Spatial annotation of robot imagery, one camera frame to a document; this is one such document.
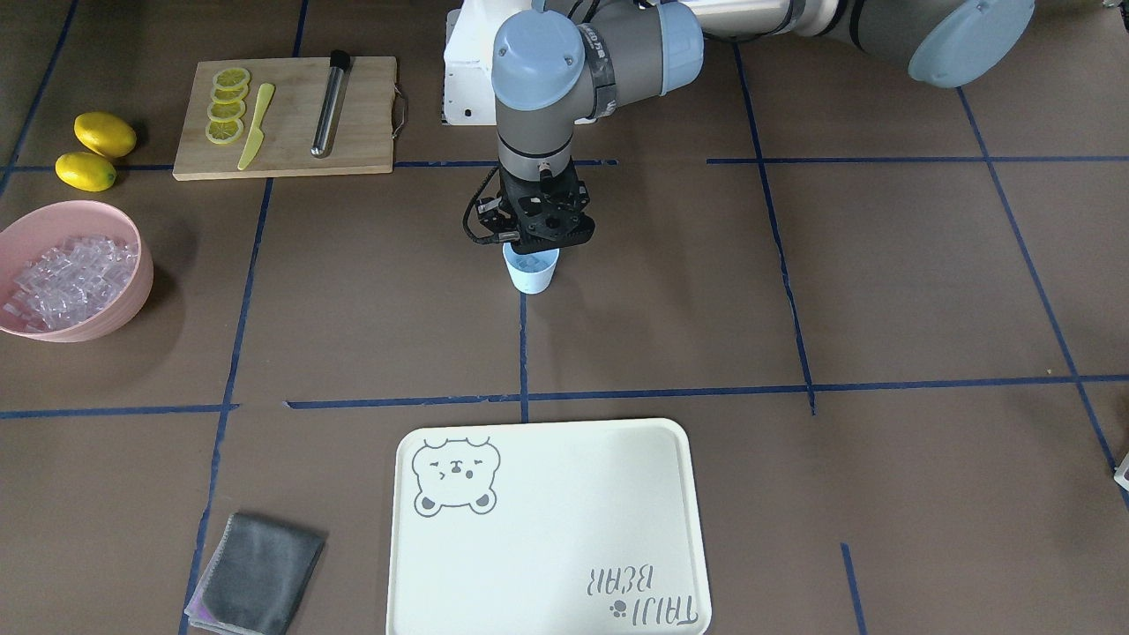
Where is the yellow lemon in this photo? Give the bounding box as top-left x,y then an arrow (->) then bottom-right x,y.
73,111 -> 138,160
54,153 -> 117,192

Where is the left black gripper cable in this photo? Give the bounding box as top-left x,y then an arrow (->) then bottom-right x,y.
462,169 -> 502,246

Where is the clear ice cubes pile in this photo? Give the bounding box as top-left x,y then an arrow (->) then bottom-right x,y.
3,235 -> 140,333

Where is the white wire cup rack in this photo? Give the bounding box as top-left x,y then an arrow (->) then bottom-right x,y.
1112,454 -> 1129,493

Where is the lower yellow lemon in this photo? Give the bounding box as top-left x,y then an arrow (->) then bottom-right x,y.
54,153 -> 117,192

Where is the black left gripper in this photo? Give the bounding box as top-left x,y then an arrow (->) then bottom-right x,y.
476,166 -> 595,256

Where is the light blue plastic cup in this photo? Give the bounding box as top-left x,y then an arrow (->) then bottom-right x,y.
504,243 -> 560,295

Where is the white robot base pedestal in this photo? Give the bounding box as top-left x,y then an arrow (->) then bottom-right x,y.
443,1 -> 586,125

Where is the cream bear tray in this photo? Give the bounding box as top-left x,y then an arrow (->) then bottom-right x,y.
385,418 -> 714,634

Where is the steel muddler black tip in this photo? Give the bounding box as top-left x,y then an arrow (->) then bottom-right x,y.
310,49 -> 352,160

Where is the grey folded cloth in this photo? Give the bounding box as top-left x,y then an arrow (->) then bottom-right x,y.
184,513 -> 326,634

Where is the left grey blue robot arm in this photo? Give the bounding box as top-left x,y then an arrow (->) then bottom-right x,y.
445,1 -> 1036,256

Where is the pink bowl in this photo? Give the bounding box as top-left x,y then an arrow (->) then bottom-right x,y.
3,200 -> 154,343

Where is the upper yellow lemon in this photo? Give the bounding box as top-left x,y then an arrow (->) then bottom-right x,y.
73,111 -> 138,160

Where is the yellow plastic knife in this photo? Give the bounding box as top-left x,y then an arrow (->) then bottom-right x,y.
236,82 -> 277,169

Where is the lemon slice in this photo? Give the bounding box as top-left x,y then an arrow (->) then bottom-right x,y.
213,67 -> 251,90
211,85 -> 250,105
205,119 -> 243,146
208,101 -> 246,122

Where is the wooden cutting board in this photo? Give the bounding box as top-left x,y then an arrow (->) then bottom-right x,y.
172,56 -> 406,182

